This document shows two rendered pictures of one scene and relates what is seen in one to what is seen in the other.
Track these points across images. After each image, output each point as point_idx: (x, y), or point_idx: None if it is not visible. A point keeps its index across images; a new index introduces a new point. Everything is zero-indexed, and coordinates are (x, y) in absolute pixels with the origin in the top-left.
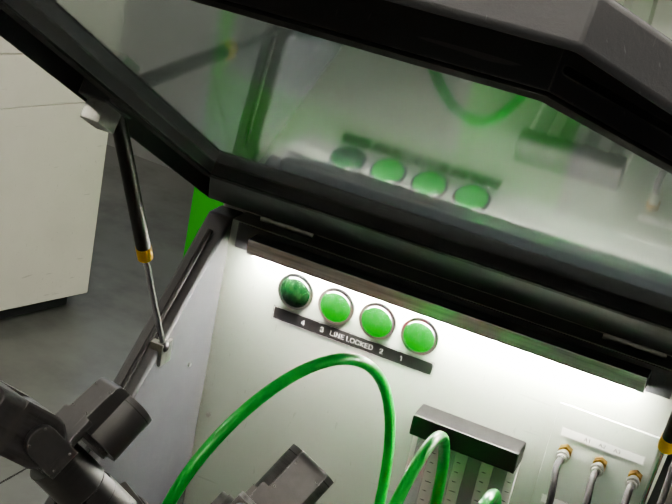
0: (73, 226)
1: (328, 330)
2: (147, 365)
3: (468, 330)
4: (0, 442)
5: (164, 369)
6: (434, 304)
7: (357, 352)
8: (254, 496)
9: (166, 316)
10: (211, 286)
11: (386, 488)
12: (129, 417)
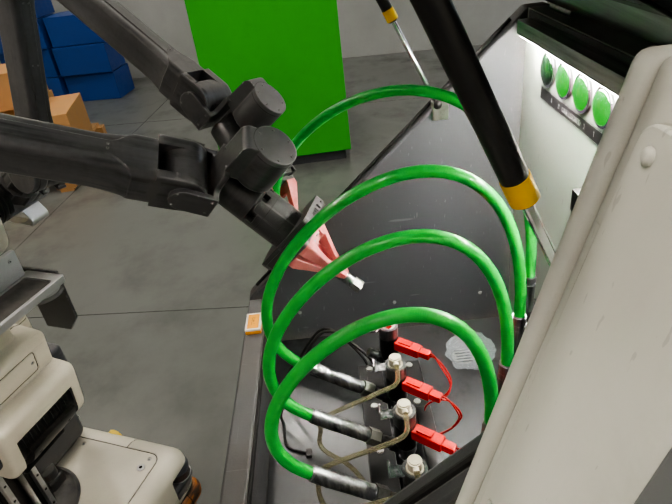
0: None
1: (561, 106)
2: (422, 117)
3: (610, 90)
4: (170, 97)
5: (446, 126)
6: (593, 61)
7: (573, 128)
8: (218, 154)
9: (450, 84)
10: (506, 68)
11: (530, 253)
12: (249, 102)
